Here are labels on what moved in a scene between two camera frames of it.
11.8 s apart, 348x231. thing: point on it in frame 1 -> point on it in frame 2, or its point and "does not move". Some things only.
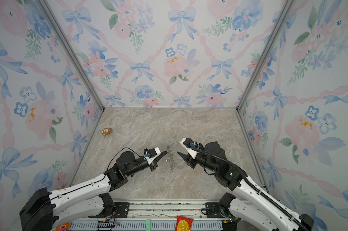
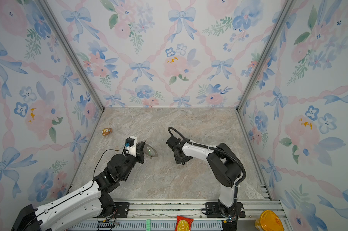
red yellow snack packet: [183, 224] does not move
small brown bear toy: [105, 131] does not move
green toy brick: [148, 224] does not move
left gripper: [154, 164] -> [139, 153]
